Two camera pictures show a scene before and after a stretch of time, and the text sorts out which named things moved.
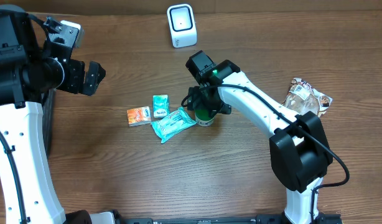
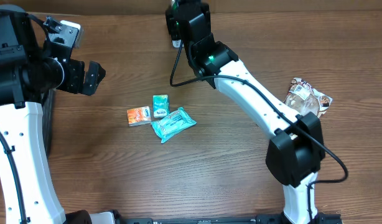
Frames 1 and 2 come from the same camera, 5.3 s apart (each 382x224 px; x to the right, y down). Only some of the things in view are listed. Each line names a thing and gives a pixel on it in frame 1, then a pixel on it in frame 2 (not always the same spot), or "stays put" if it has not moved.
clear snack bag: (303, 97) stays put
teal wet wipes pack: (172, 123) stays put
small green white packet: (160, 106) stays put
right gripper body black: (201, 102) -> (173, 28)
